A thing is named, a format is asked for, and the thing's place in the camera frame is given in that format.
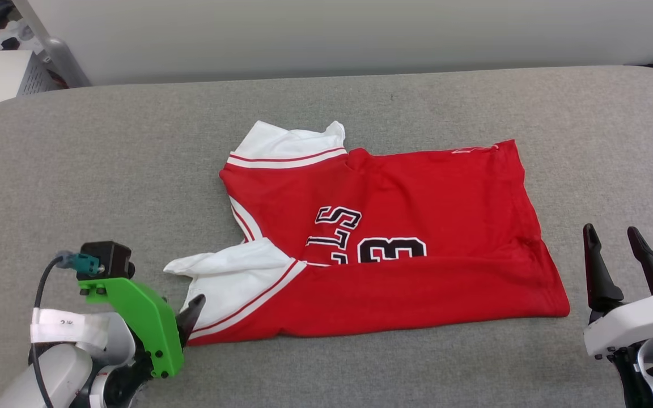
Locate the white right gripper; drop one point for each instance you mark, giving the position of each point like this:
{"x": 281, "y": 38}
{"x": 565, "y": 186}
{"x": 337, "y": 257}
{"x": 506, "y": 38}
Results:
{"x": 638, "y": 326}

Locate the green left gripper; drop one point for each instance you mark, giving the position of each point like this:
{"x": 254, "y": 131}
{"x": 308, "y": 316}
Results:
{"x": 151, "y": 317}

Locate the red basketball jersey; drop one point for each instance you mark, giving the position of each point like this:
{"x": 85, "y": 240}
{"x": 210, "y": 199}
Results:
{"x": 445, "y": 204}

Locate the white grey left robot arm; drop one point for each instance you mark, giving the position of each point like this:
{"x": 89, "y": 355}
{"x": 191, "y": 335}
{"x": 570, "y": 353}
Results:
{"x": 54, "y": 374}

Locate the grey fabric sofa seat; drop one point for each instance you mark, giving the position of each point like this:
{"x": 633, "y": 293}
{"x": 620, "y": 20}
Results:
{"x": 105, "y": 170}

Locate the grey metal partition leg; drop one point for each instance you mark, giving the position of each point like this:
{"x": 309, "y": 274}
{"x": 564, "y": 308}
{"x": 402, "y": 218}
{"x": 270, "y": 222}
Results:
{"x": 66, "y": 62}

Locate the white partition panel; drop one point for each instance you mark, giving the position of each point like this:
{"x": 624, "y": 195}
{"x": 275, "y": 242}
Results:
{"x": 332, "y": 34}

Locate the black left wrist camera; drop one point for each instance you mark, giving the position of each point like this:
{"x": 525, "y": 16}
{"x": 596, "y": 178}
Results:
{"x": 111, "y": 258}

